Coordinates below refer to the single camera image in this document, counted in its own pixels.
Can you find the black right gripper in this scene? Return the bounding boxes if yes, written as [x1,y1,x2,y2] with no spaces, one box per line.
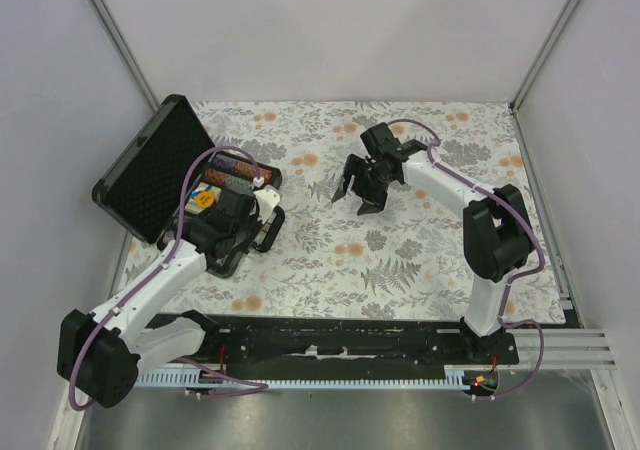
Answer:
[332,154,394,217]

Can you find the yellow big blind button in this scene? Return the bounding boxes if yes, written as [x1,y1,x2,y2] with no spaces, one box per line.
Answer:
[195,191,215,209]

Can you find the blue card deck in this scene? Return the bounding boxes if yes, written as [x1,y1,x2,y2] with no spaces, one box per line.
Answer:
[185,183,221,214]

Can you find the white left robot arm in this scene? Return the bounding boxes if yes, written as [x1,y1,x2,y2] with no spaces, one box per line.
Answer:
[56,209,263,411]

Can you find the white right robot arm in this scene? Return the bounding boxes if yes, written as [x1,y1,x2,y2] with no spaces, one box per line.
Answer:
[333,151,534,364]

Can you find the black poker set case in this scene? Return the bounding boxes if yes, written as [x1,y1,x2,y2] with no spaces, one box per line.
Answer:
[92,94,285,278]

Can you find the red purple chip row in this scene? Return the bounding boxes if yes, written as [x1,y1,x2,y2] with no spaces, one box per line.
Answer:
[206,152,282,185]

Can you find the floral patterned table mat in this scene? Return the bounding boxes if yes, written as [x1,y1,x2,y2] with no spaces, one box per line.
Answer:
[115,100,567,324]

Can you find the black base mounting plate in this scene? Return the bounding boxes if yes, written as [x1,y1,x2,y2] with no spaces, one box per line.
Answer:
[189,312,519,381]

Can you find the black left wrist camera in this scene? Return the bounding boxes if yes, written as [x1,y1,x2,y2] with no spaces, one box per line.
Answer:
[215,188,256,220]

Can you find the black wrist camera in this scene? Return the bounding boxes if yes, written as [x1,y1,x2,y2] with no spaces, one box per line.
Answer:
[360,123,401,159]
[215,188,256,220]

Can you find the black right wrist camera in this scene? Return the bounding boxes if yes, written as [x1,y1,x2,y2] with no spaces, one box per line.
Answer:
[360,123,401,159]

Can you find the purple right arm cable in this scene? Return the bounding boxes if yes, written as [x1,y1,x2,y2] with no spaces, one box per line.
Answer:
[387,118,546,401]

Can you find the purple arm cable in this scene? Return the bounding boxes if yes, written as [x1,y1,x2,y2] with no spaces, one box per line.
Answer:
[68,145,271,412]
[387,118,546,401]

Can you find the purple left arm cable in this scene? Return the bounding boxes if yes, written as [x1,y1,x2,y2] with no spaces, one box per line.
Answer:
[68,145,271,412]

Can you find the white slotted cable duct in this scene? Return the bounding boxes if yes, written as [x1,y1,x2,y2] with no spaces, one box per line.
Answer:
[134,367,474,389]

